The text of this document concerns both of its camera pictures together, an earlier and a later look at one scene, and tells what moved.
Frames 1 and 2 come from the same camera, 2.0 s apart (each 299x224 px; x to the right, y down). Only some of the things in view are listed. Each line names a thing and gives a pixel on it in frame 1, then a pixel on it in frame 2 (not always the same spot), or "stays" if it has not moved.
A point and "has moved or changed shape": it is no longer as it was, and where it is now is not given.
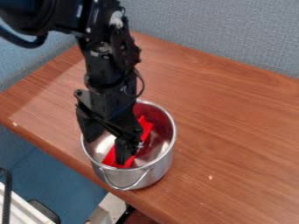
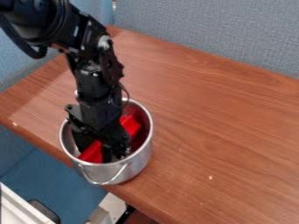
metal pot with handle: (152, 168) has moved or changed shape
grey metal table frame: (107, 211) stays
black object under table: (41, 207) stays
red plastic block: (111, 157) → (92, 154)
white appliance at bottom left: (22, 213) stays
